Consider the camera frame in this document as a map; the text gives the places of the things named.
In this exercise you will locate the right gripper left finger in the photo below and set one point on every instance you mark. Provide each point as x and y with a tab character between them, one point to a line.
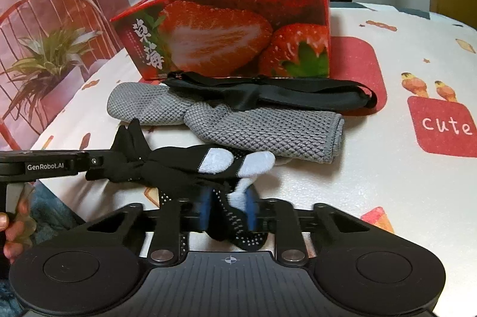
173	222

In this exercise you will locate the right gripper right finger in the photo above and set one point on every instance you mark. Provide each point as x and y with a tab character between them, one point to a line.
281	218

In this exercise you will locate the black white dotted sock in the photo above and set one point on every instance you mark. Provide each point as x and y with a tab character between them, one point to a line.
184	172

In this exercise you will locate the grey mesh cloth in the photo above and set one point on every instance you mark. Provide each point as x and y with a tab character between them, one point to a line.
305	135

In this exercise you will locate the black eye mask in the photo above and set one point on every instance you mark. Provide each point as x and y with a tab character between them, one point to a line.
248	93

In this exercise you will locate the person's left hand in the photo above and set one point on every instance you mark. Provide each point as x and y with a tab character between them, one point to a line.
18	231

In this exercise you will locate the cartoon print table cloth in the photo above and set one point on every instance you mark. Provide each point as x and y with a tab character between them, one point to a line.
429	198

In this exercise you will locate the red strawberry cardboard box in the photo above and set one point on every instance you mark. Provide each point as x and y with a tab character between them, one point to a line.
228	38

